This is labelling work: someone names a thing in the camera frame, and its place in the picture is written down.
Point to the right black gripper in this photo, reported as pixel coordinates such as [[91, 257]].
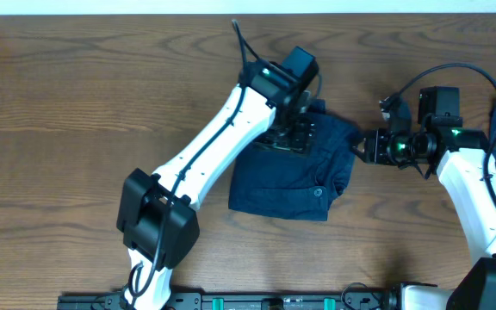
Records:
[[375, 147]]

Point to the dark blue shorts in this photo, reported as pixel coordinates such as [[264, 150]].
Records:
[[289, 186]]

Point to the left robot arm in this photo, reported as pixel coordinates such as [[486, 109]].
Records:
[[157, 213]]

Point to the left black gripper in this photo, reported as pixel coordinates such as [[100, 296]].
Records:
[[294, 134]]

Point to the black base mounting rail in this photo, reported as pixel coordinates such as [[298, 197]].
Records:
[[352, 299]]

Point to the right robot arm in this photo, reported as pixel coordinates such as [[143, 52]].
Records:
[[458, 157]]

